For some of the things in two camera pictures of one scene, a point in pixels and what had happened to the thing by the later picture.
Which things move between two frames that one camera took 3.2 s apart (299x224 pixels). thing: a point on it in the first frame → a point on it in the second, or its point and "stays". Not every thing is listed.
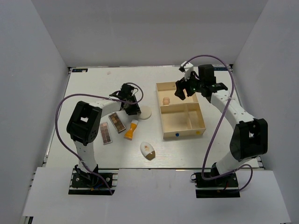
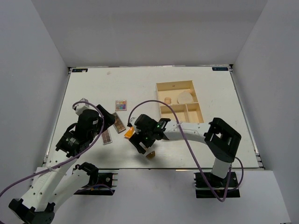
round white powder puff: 146,112 → 185,97
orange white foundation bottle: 129,134 stays
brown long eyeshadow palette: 118,124 stays
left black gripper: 133,111 → 109,118
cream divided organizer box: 179,117 stays
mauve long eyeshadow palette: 106,136 stays
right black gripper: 181,85 → 136,140
